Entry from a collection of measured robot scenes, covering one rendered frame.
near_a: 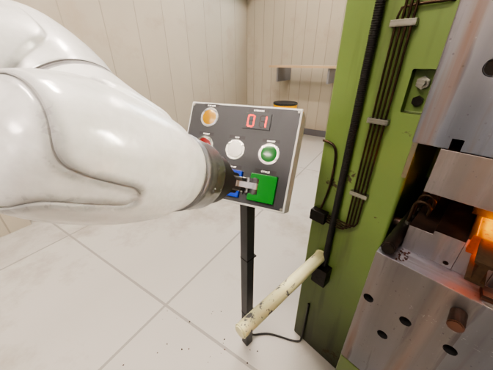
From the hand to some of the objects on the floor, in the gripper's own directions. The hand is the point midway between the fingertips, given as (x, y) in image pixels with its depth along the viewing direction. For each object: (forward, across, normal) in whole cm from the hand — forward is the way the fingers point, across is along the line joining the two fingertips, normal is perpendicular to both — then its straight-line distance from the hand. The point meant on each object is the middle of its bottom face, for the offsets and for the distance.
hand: (246, 185), depth 51 cm
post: (+74, -9, -81) cm, 111 cm away
